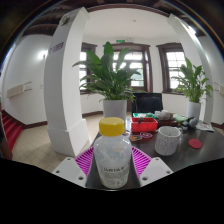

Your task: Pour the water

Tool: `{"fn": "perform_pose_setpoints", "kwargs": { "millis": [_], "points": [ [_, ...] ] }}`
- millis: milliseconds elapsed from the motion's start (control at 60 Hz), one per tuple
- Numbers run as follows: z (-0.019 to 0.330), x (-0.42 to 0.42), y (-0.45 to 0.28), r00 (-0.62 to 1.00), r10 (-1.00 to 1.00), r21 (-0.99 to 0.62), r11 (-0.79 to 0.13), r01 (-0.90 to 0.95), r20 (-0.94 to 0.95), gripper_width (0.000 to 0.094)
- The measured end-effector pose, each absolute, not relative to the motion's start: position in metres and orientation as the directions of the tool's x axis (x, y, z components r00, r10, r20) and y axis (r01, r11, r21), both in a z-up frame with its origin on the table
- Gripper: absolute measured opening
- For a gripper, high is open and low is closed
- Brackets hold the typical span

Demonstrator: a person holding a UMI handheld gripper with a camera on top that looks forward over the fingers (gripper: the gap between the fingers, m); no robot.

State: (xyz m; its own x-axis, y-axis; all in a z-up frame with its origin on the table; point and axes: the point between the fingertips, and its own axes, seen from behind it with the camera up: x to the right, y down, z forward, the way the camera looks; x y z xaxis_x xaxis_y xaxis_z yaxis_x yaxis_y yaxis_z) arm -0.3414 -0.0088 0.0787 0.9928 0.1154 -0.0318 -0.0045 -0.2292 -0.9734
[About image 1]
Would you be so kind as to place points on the red plastic box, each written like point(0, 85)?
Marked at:
point(144, 126)

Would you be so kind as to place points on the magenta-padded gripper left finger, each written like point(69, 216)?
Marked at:
point(68, 168)

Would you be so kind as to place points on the white speckled mug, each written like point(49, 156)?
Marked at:
point(167, 141)

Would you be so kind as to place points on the green exit sign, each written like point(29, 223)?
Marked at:
point(120, 41)

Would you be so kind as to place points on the printed magazine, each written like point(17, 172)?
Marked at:
point(204, 126)

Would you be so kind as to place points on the green plastic box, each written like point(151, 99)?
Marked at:
point(143, 115)

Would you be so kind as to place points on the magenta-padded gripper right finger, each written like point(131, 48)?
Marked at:
point(155, 168)

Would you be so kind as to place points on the flat round red coaster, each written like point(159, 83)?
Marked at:
point(195, 143)

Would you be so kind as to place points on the black chair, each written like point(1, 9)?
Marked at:
point(146, 102)

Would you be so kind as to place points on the white wall heater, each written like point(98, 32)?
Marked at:
point(18, 89)
point(219, 88)

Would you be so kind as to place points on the clear bottle with yellow cap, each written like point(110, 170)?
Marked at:
point(111, 156)

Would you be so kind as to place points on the potted plant in white pot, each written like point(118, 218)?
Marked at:
point(111, 80)
point(194, 83)

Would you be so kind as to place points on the small round printed sticker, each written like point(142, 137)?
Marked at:
point(135, 137)
point(146, 135)

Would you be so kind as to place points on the grey round object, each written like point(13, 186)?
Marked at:
point(191, 122)

